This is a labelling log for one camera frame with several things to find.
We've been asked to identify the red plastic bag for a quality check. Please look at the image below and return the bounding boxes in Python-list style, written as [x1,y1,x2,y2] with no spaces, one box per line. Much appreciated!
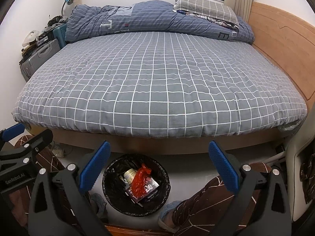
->
[131,164,152,198]

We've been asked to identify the brown printed carton box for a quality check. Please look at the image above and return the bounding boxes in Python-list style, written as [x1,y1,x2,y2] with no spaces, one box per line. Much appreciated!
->
[125,177,159,203]

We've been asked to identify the black trash bin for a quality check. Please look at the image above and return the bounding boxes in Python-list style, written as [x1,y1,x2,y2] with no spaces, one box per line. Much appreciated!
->
[102,154,171,217]

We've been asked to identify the grey slipper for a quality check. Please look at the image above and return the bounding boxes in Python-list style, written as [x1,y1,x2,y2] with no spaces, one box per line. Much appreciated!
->
[157,201,181,233]

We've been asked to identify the grey suitcase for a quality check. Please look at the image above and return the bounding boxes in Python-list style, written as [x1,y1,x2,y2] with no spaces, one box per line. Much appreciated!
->
[19,39,60,82]

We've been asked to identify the white helmet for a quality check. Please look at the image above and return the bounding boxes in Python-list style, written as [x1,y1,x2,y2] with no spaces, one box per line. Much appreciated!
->
[22,30,40,48]

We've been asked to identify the teal plastic stool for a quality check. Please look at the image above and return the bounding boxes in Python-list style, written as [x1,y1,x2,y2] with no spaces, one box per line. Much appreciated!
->
[52,23,67,49]

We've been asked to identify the blue striped duvet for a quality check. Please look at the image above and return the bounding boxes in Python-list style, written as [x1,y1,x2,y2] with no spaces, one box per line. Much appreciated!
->
[65,0,255,44]

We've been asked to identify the grey checked bed sheet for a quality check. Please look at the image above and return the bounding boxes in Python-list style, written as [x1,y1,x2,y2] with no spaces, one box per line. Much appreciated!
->
[12,32,308,138]

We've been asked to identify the blue desk lamp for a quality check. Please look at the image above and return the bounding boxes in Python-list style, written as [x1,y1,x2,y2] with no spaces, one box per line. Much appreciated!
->
[61,0,74,17]

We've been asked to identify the wooden headboard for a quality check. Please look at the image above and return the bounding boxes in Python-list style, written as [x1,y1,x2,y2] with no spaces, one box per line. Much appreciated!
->
[248,2,315,109]

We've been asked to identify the grey checked pillow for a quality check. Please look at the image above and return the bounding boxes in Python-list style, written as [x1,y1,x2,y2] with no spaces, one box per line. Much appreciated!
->
[173,0,239,27]

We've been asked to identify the wooden bed frame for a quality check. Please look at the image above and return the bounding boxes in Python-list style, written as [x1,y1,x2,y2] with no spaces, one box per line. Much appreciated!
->
[29,124,291,156]

